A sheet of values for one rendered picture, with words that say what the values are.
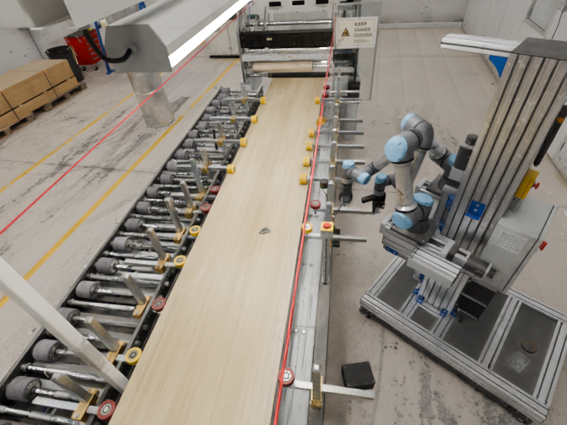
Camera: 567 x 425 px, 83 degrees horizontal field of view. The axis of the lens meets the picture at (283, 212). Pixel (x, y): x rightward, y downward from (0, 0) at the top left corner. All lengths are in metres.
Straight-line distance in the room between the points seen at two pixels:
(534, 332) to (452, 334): 0.57
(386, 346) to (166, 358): 1.66
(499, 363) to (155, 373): 2.16
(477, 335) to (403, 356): 0.54
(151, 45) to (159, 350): 1.54
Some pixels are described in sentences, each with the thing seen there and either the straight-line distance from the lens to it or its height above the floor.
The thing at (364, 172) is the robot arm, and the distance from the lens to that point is 2.02.
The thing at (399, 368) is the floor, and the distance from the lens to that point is 2.76.
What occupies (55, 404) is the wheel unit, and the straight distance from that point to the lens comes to 2.10.
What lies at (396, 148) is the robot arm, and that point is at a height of 1.63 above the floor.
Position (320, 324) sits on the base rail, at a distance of 2.04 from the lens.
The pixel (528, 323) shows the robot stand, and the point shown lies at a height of 0.21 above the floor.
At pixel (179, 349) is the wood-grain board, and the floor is 0.90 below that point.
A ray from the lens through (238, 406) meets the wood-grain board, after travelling 1.69.
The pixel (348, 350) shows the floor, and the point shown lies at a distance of 2.75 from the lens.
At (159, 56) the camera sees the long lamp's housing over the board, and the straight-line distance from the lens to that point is 0.68.
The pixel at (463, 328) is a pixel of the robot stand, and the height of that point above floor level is 0.21.
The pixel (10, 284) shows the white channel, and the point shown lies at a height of 1.72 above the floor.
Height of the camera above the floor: 2.50
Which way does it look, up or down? 42 degrees down
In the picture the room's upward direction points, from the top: 5 degrees counter-clockwise
